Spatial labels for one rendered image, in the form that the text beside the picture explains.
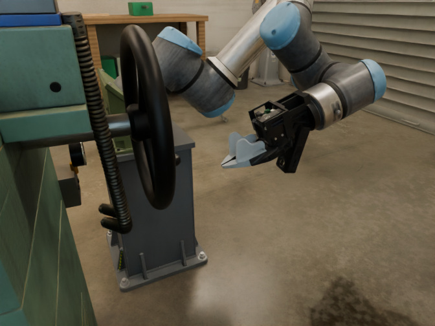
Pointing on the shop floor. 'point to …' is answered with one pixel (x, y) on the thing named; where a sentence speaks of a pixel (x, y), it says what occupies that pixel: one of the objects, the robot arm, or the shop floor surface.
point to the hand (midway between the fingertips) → (228, 165)
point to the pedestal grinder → (266, 61)
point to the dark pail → (243, 80)
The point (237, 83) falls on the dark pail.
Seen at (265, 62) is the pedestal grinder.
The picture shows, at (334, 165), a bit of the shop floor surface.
